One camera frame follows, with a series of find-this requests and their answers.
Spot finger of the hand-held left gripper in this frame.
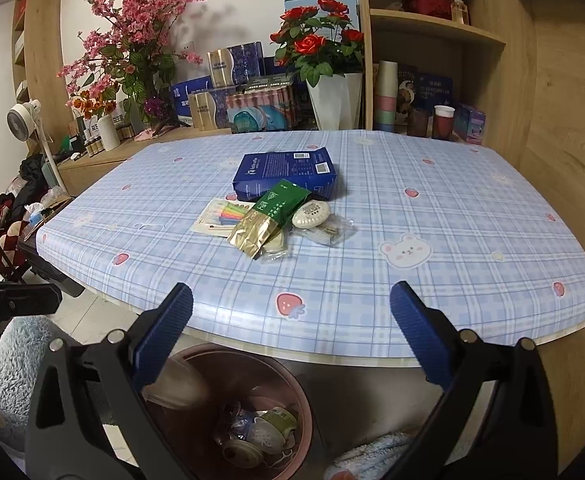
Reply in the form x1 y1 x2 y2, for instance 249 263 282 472
0 282 64 328

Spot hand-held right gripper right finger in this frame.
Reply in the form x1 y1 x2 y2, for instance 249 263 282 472
379 280 559 480

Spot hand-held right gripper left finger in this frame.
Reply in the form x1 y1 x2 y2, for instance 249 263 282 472
25 282 196 480

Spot maroon plastic trash bin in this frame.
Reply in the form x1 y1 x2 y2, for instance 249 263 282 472
141 345 315 480

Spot clear plastic bag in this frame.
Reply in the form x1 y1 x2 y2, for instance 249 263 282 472
295 212 358 249

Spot colourful marker pack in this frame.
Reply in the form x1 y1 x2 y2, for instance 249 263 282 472
191 197 256 235

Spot clear plastic wrapper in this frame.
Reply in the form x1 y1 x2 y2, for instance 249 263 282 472
260 232 293 264

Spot white green paper cup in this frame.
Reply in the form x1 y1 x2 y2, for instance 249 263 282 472
251 406 299 452

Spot round white soap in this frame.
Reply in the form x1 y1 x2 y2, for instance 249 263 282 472
291 200 332 230

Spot green gold foil packet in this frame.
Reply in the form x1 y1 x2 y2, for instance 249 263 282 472
227 179 312 260

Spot dark blue cardboard box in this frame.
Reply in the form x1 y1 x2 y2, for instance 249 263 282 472
232 147 338 201

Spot black low stool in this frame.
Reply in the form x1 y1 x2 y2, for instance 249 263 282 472
17 235 86 299

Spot fluffy pale stool cushion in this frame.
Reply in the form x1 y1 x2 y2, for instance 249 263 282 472
0 317 62 460

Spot blue white tissue pack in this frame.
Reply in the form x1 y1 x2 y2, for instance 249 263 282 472
22 202 49 229

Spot pile of clothes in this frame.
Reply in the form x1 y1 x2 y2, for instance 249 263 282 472
0 155 48 262

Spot fluffy blue cloth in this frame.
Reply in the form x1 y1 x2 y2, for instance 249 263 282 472
322 432 416 480

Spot wooden low cabinet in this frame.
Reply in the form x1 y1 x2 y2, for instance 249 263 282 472
55 125 234 197

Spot white standing fan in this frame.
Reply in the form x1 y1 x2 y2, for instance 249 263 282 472
6 100 69 197

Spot orange flowers white ribbed vase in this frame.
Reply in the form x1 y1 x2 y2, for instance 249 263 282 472
72 87 122 152

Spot brown glass cup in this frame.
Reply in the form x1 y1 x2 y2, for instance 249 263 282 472
407 109 431 137

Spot brown cup white lid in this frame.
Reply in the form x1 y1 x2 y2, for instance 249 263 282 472
432 105 456 141

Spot small purple box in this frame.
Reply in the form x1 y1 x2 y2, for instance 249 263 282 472
455 104 487 144

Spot purple flower bunch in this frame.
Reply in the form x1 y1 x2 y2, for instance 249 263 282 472
141 97 174 128

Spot silver blue gift box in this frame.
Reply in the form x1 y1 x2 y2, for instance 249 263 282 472
187 87 238 131

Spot stack of pastel paper cups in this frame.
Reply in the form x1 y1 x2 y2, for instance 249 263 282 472
373 60 398 134

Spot blue white carton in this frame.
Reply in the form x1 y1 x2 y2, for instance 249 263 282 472
170 76 214 122

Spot pink teal shrink-wrapped pack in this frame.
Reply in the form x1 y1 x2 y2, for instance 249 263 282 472
225 85 299 134

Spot dark blue printed box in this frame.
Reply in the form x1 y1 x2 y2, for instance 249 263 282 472
397 65 453 111

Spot wooden shelf unit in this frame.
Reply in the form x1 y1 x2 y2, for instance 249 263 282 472
355 0 539 147

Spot dark green flat box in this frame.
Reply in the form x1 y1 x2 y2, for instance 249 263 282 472
245 74 298 94

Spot gold and blue gift box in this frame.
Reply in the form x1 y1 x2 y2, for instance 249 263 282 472
207 41 264 89

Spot small dark blue box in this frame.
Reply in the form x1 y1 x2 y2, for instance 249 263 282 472
265 57 293 79

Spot pink blossom flower arrangement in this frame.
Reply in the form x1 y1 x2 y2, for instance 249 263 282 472
57 0 211 127

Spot red rose plant white pot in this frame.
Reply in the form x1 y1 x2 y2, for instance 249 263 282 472
270 0 366 134

